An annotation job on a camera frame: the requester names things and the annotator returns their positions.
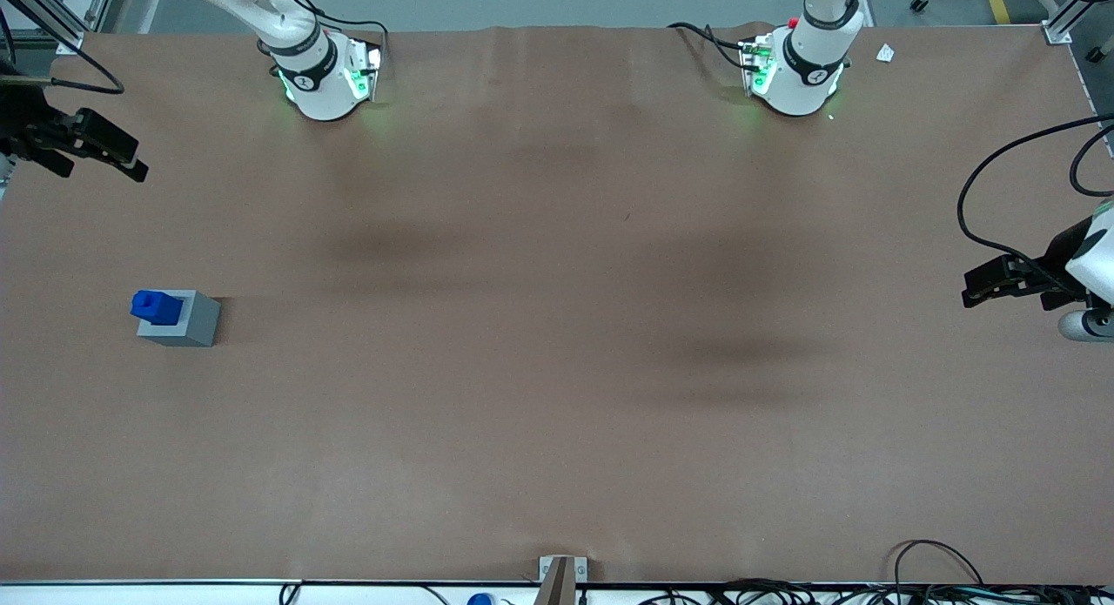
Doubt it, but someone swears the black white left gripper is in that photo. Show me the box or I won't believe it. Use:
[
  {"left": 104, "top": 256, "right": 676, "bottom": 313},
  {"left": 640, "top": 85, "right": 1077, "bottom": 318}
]
[{"left": 962, "top": 215, "right": 1114, "bottom": 313}]

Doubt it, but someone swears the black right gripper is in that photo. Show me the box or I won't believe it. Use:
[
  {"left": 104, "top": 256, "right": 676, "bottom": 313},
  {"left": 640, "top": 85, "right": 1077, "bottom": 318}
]
[{"left": 0, "top": 61, "right": 150, "bottom": 184}]

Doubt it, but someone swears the blue plastic part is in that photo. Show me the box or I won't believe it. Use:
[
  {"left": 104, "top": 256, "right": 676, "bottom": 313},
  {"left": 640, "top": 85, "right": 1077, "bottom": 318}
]
[{"left": 131, "top": 290, "right": 184, "bottom": 326}]

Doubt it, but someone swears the gray square base block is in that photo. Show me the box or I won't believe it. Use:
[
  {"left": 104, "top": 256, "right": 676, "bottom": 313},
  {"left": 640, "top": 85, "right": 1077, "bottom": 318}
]
[{"left": 137, "top": 290, "right": 221, "bottom": 348}]

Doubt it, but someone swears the brown paper table cover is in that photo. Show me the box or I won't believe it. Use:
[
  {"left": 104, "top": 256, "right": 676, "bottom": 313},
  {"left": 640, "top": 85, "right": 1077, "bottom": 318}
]
[{"left": 0, "top": 22, "right": 1114, "bottom": 586}]

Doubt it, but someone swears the long black left wrist cable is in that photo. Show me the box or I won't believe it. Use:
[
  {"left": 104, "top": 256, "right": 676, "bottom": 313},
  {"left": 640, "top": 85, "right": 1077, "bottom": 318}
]
[{"left": 956, "top": 114, "right": 1114, "bottom": 284}]

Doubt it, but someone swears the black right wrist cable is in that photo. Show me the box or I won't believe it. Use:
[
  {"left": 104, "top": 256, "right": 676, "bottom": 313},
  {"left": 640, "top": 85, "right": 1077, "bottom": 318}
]
[{"left": 0, "top": 4, "right": 125, "bottom": 96}]

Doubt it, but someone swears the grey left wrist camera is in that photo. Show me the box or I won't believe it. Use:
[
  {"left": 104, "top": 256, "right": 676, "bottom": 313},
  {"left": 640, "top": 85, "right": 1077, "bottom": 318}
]
[{"left": 1057, "top": 307, "right": 1114, "bottom": 343}]

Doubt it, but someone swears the short black looped wrist cable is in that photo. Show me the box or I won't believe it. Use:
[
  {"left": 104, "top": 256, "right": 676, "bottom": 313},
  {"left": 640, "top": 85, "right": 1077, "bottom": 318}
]
[{"left": 1069, "top": 123, "right": 1114, "bottom": 198}]

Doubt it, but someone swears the aluminium frame post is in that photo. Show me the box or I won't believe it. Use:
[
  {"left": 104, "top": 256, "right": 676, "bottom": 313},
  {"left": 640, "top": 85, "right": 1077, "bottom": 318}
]
[
  {"left": 0, "top": 0, "right": 85, "bottom": 56},
  {"left": 1042, "top": 0, "right": 1114, "bottom": 46}
]

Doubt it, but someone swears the black looped table cable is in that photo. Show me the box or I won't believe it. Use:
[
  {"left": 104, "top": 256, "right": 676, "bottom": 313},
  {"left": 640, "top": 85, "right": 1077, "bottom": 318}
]
[{"left": 887, "top": 540, "right": 986, "bottom": 588}]

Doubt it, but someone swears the black right arm base cable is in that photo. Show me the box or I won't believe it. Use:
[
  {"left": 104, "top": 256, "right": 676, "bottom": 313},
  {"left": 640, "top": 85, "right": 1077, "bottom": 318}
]
[{"left": 258, "top": 0, "right": 390, "bottom": 59}]

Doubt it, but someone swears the black arm base cable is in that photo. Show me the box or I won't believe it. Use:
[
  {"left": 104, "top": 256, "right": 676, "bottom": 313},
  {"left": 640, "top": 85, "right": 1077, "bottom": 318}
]
[
  {"left": 258, "top": 0, "right": 390, "bottom": 59},
  {"left": 667, "top": 22, "right": 753, "bottom": 71}
]

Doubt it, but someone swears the black cable bundle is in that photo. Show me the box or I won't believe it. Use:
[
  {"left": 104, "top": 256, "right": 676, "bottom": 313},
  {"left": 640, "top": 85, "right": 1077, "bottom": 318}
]
[{"left": 635, "top": 577, "right": 1114, "bottom": 605}]

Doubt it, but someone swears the black left arm base cable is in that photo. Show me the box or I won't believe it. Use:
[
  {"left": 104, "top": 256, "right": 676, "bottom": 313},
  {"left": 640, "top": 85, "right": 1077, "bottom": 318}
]
[{"left": 667, "top": 22, "right": 753, "bottom": 71}]

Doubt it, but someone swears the metal table edge bracket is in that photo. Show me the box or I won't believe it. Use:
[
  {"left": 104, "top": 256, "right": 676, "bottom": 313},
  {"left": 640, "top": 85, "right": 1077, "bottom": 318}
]
[{"left": 538, "top": 555, "right": 589, "bottom": 605}]

